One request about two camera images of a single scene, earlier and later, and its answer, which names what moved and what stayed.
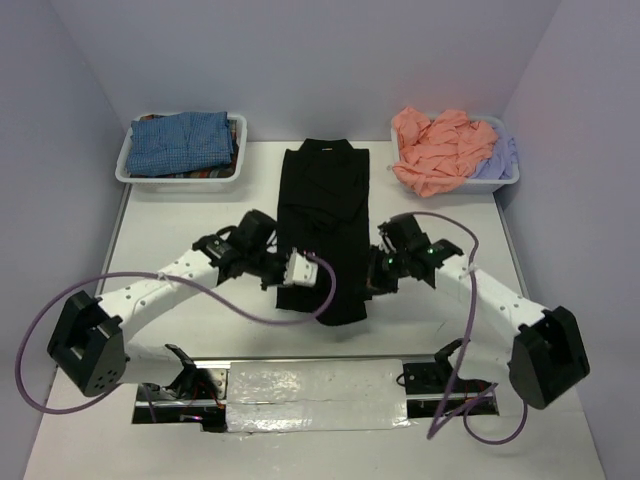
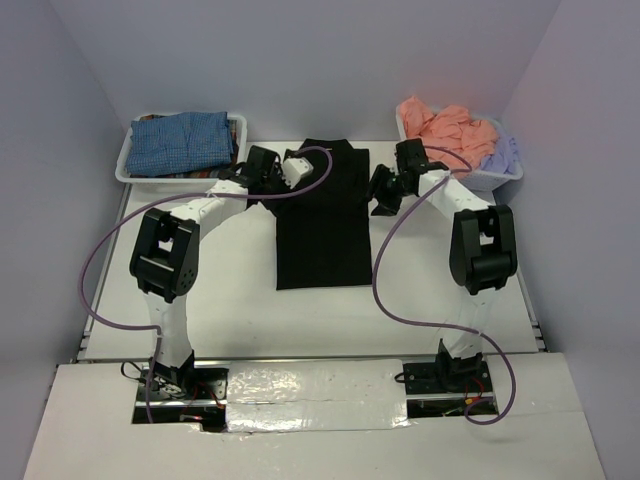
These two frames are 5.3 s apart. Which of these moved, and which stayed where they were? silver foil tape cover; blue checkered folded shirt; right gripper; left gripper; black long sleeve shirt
Moved: right gripper; left gripper; black long sleeve shirt
Stayed: silver foil tape cover; blue checkered folded shirt
